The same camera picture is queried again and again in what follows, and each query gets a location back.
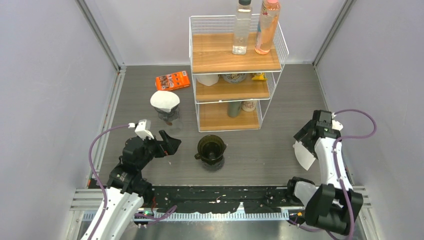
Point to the dark green dripper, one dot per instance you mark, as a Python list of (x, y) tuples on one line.
[(210, 148)]

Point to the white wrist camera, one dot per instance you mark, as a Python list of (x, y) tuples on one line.
[(142, 129), (336, 125)]

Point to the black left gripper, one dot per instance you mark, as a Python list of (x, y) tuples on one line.
[(169, 148)]

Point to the yellow snack packet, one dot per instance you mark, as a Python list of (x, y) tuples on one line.
[(259, 76)]

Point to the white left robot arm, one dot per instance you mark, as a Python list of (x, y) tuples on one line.
[(126, 190)]

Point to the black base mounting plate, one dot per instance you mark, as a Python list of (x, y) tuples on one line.
[(221, 199)]

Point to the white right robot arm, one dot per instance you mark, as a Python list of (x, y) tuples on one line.
[(334, 205)]

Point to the grey metal can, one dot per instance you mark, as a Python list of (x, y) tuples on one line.
[(234, 108)]

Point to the pink drink bottle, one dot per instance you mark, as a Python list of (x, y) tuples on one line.
[(267, 24)]

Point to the orange snack box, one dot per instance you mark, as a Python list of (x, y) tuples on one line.
[(172, 81)]

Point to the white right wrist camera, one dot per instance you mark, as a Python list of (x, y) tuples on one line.
[(336, 125)]

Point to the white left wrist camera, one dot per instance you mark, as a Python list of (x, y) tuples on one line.
[(142, 129)]

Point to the smoky glass mug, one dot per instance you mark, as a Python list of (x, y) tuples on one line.
[(213, 166)]

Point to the printed ceramic bowl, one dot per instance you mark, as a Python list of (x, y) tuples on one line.
[(234, 78)]

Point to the white cup on shelf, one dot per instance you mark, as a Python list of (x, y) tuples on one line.
[(207, 79)]

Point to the white printed cup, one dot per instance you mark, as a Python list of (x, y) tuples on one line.
[(249, 105)]

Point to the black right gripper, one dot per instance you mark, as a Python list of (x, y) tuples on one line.
[(299, 135)]

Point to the white wire wooden shelf rack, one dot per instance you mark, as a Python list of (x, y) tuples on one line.
[(210, 52)]

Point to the clear water bottle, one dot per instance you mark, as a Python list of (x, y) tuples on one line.
[(242, 27)]

